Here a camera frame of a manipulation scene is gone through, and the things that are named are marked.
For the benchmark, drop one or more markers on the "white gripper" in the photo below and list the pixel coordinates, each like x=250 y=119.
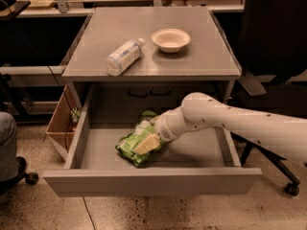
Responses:
x=164 y=127

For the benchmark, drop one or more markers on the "person's leg in jeans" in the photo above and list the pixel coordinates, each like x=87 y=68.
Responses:
x=8 y=146

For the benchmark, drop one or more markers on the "grey desk frame rail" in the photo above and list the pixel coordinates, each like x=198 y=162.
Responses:
x=32 y=70

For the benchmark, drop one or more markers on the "clear plastic water bottle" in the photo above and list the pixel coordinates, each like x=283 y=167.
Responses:
x=123 y=57

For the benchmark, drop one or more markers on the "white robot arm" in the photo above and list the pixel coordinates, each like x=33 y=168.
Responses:
x=283 y=135

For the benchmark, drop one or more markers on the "white paper bowl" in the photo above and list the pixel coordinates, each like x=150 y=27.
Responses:
x=170 y=40

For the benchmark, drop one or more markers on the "open grey top drawer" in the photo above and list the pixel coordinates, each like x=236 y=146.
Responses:
x=198 y=163

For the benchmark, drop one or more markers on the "black chair caster base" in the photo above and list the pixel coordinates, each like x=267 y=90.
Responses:
x=29 y=177

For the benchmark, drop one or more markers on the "brown cardboard box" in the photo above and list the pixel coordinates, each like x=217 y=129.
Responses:
x=61 y=128

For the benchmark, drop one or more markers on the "green rice chip bag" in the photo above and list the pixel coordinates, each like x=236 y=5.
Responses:
x=144 y=127

